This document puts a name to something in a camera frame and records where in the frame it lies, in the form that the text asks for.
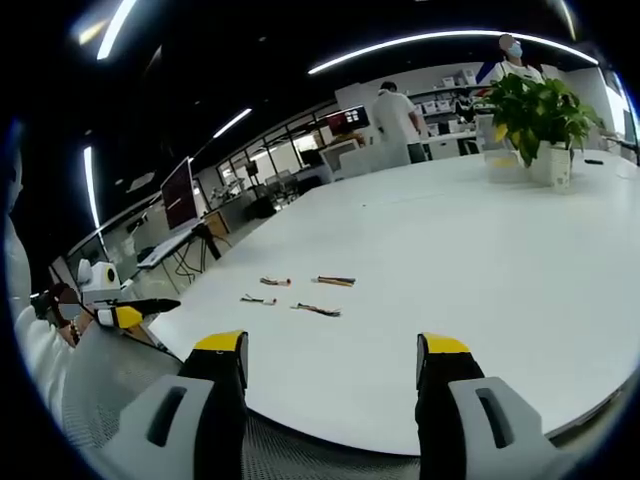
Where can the green leafy plant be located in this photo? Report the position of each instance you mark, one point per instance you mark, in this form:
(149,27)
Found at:
(540,107)

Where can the clear plastic box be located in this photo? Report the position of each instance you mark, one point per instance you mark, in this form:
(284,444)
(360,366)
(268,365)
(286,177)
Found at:
(505,160)

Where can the desk with black legs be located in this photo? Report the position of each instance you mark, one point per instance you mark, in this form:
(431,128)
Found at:
(172,247)

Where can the long curved ceiling light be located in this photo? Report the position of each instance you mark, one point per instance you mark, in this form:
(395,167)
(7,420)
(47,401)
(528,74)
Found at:
(450,36)

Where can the white plant pot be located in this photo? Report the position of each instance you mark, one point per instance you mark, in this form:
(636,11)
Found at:
(552,167)

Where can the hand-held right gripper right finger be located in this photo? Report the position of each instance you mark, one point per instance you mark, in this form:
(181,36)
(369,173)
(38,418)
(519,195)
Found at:
(450,400)

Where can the computer monitor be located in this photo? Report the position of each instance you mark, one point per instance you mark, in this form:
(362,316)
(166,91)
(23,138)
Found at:
(179,195)

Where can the wall screen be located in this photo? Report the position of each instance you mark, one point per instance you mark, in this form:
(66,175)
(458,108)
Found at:
(350,117)

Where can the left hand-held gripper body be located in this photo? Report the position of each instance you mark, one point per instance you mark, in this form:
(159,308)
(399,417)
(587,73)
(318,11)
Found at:
(100,280)

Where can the shelf of white boxes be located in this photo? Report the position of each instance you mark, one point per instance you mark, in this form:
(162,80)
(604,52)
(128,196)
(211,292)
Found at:
(447,102)

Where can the white counter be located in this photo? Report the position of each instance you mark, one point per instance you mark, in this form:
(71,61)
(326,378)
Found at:
(350,157)

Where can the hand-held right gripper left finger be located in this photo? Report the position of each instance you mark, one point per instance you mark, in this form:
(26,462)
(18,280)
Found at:
(200,400)

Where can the small black object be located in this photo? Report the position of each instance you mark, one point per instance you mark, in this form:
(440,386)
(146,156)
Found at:
(594,162)

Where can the ceiling light strip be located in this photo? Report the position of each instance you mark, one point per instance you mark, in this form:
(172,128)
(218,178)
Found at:
(116,27)
(91,185)
(232,123)

